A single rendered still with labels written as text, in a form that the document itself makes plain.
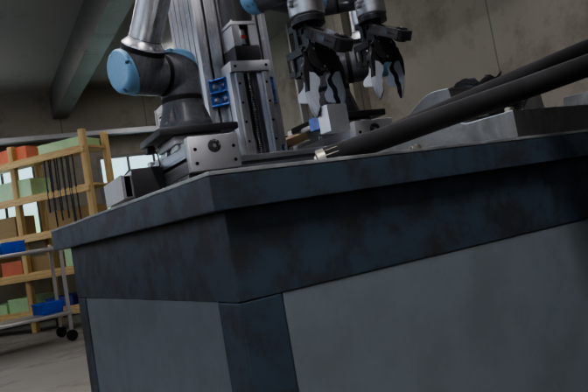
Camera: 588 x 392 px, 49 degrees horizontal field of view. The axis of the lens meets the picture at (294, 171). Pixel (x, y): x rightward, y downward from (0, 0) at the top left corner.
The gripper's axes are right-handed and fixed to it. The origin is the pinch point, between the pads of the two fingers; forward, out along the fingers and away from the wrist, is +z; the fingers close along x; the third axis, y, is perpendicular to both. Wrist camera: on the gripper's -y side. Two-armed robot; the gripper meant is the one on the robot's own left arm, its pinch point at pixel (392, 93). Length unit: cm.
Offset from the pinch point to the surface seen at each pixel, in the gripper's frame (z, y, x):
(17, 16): -211, 507, -21
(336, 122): 9.1, -14.6, 29.9
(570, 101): 11.2, -32.1, -21.6
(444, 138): 16.6, -31.8, 19.1
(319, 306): 36, -58, 70
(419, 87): -73, 293, -309
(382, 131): 18, -52, 52
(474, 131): 16.9, -39.2, 19.1
